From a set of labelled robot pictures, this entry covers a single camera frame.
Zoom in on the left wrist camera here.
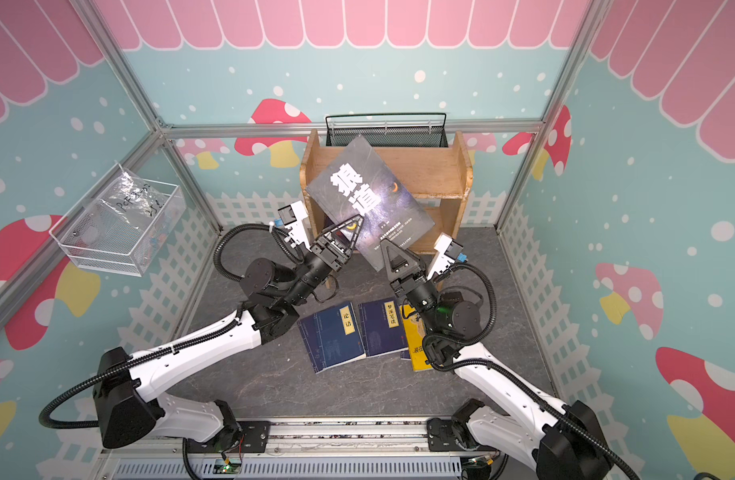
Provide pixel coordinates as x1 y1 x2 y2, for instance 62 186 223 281
276 200 311 250

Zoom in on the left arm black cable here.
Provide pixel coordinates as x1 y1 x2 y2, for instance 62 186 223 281
38 223 309 430

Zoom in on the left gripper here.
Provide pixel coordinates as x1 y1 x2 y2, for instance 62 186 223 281
282 213 366 307

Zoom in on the black wolf book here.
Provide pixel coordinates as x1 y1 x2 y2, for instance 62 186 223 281
306 136 435 271

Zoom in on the clear plastic bag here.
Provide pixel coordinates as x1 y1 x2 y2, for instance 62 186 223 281
99 169 169 243

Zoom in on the yellow cartoon book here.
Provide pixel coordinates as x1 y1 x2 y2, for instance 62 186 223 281
399 303 433 372

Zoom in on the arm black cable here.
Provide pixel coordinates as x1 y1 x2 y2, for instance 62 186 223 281
38 223 309 430
423 262 641 480

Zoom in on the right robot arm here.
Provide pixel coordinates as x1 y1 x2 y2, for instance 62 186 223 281
379 235 639 479

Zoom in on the black wire mesh basket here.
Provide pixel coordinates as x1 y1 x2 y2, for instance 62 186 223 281
325 112 449 148

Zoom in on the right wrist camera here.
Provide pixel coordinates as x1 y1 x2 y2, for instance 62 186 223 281
427 233 467 280

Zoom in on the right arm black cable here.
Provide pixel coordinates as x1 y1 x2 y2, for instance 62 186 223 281
423 262 641 480

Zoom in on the dark blue book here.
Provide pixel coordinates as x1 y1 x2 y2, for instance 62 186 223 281
298 302 367 374
359 298 409 358

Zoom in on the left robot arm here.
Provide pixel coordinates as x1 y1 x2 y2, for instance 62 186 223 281
39 215 364 450

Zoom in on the dark blue book right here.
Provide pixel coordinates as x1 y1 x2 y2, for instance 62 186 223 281
359 298 409 358

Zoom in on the wooden two-tier bookshelf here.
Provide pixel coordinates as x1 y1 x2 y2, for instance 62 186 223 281
300 129 473 255

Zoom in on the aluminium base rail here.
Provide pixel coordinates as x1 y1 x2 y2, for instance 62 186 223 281
90 413 603 480

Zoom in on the dark blue book left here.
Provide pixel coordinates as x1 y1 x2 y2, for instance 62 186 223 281
298 302 367 374

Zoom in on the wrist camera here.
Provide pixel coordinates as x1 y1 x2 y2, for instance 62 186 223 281
276 200 311 250
427 233 467 280

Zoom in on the white wire mesh basket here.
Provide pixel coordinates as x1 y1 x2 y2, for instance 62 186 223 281
50 165 187 277

